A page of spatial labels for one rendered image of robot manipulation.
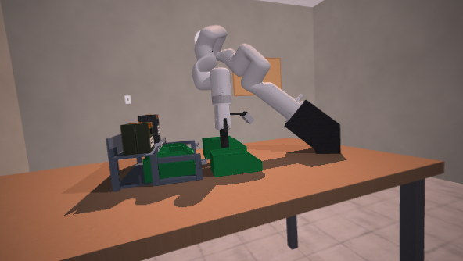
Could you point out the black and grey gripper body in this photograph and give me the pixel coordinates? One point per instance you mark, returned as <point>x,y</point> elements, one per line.
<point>221,111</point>

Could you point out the green bin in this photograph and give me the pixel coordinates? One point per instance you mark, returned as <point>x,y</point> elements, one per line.
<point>167,170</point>
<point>215,143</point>
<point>231,161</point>
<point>176,147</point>

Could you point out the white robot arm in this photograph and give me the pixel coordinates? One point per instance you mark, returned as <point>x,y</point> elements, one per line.
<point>218,80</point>

